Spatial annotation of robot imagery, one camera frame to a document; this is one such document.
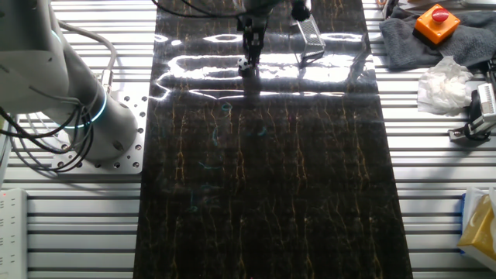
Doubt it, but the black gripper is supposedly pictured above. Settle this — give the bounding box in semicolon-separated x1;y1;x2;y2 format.
236;14;269;69

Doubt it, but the black marble-pattern mat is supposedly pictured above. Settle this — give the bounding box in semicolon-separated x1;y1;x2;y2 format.
133;0;414;279

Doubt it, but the grey cloth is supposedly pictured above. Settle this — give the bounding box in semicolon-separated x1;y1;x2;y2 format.
378;5;496;71

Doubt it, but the orange emergency stop box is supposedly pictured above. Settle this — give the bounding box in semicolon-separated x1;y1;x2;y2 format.
412;3;462;48

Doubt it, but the crumpled white tissue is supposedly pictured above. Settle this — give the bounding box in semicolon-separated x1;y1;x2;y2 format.
415;55;476;117

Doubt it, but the yellow tissue pack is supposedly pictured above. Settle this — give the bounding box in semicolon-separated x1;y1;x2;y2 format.
456;187;496;262

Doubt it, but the white power strip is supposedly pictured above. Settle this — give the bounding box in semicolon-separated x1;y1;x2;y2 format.
0;188;29;279

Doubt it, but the black camera cable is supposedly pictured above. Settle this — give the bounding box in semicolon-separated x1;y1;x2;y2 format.
150;0;249;19

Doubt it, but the thick grey base cable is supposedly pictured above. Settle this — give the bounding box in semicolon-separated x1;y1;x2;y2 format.
57;19;118;95

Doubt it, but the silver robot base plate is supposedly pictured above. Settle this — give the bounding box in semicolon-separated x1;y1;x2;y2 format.
51;91;150;176

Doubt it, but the black cable bundle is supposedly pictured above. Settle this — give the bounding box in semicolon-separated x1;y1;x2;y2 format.
0;102;95;174

